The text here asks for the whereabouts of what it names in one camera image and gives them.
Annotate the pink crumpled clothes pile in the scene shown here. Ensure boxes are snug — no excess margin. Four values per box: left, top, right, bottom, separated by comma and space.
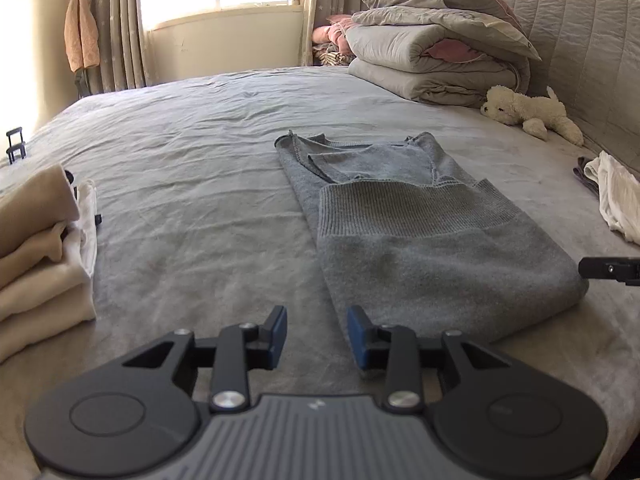
311, 14, 355, 66

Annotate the grey patterned left curtain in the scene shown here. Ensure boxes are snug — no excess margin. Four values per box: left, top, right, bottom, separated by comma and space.
72, 0, 153, 98

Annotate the grey bed sheet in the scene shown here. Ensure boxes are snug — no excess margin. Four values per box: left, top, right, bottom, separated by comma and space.
1, 67, 639, 479

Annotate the grey knit sweater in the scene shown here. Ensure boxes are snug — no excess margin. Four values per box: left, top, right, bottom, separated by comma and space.
274, 133, 588, 341

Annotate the grey quilted headboard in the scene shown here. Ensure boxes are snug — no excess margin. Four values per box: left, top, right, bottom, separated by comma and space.
504, 0, 639, 174

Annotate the folded grey duvet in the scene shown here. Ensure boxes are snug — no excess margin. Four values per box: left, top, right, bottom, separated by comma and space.
346, 0, 539, 107

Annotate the dark grey garment under white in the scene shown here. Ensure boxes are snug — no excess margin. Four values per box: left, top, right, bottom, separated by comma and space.
573, 156, 600, 197

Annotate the white plush toy dog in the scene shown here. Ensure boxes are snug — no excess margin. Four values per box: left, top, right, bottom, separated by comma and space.
480, 86, 584, 146

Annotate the small black chair stand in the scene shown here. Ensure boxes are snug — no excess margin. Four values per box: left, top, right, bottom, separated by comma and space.
6, 127, 27, 165

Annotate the hanging peach quilted jacket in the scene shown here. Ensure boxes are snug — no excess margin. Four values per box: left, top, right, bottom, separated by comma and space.
63, 0, 100, 73

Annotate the white crumpled garment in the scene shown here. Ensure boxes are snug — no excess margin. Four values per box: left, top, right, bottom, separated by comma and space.
584, 151, 640, 245

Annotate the folded beige clothes stack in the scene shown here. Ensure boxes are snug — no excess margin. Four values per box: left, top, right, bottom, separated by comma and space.
1, 165, 98, 361

